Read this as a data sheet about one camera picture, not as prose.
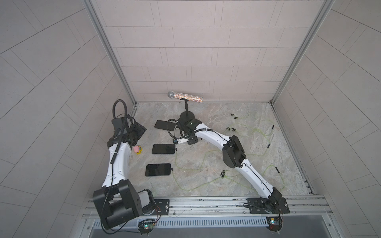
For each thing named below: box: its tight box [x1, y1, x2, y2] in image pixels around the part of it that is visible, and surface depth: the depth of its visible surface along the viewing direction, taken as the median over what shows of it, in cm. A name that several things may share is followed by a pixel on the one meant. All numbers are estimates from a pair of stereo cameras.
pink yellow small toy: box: [132, 145, 144, 155], surface depth 90 cm
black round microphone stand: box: [179, 98, 195, 119], surface depth 109 cm
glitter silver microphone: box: [167, 91, 204, 103], surface depth 93 cm
